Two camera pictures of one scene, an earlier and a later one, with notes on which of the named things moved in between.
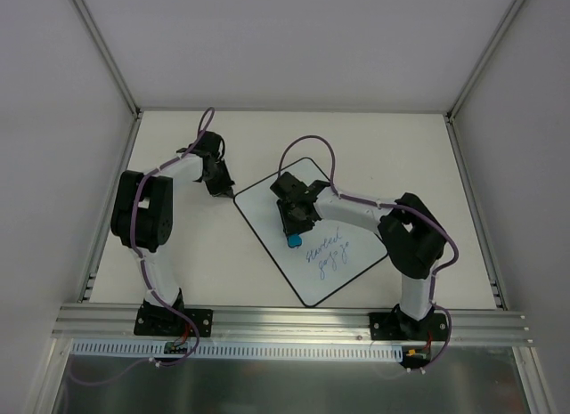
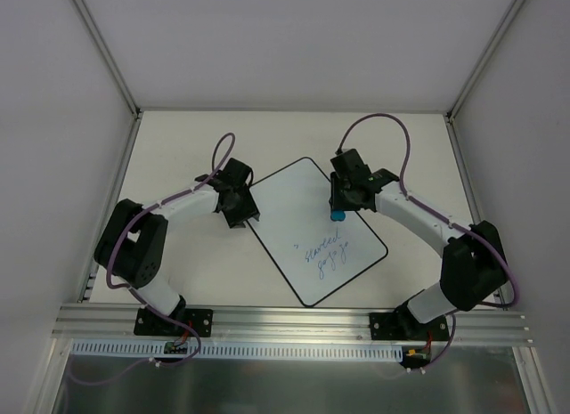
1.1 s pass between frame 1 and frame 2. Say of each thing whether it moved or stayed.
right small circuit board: stayed
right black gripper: moved
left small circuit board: stayed
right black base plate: stayed
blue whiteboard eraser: moved
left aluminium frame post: stayed
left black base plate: stayed
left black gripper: moved
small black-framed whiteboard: stayed
